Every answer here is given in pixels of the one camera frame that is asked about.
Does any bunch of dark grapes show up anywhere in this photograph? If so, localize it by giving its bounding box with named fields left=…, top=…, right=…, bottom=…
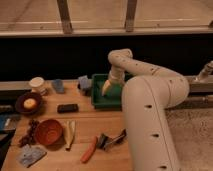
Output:
left=18, top=120, right=39, bottom=147

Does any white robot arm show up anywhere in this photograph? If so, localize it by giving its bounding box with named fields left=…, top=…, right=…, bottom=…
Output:
left=102, top=49, right=189, bottom=171

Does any yellow round fruit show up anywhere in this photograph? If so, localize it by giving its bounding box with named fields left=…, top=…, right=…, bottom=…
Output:
left=23, top=98, right=37, bottom=109

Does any green plastic bin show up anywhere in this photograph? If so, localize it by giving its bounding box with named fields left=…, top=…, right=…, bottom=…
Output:
left=91, top=74, right=122, bottom=109

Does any orange carrot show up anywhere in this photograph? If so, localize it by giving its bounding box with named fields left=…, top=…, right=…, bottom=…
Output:
left=80, top=137, right=98, bottom=163

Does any blue grey cloth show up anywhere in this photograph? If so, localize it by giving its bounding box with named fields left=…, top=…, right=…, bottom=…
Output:
left=17, top=145, right=47, bottom=168

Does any white plastic cup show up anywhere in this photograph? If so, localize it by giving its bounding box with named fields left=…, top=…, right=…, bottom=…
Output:
left=29, top=77, right=47, bottom=95

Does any black rectangular block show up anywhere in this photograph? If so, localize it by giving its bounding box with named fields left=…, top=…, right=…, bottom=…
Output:
left=57, top=104, right=79, bottom=113

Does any orange bowl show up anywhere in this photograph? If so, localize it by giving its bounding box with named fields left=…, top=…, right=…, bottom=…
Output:
left=34, top=119, right=63, bottom=146

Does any dark bowl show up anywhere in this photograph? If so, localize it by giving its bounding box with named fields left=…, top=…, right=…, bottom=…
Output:
left=15, top=92, right=43, bottom=115

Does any blue grey box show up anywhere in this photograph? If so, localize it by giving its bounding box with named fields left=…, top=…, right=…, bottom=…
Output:
left=78, top=75, right=92, bottom=91

